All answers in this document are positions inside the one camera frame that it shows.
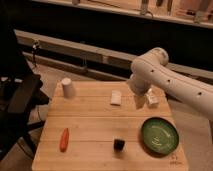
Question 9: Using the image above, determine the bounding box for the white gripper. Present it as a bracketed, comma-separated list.
[127, 74, 151, 96]

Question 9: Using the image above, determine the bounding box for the white ceramic cup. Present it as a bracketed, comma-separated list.
[61, 78, 75, 98]

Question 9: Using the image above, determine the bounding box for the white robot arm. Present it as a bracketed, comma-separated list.
[128, 47, 213, 121]

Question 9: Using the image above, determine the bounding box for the white eraser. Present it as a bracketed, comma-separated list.
[110, 90, 121, 105]

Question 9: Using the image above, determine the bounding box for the wooden board table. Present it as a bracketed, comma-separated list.
[32, 81, 189, 171]

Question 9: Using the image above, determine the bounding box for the green plate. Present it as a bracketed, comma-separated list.
[140, 117, 179, 155]

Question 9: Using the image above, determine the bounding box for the black cube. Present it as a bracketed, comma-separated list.
[113, 139, 125, 150]

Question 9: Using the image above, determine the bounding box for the orange carrot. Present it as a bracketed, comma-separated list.
[59, 128, 69, 152]

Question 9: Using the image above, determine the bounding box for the black chair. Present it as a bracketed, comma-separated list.
[0, 19, 49, 161]

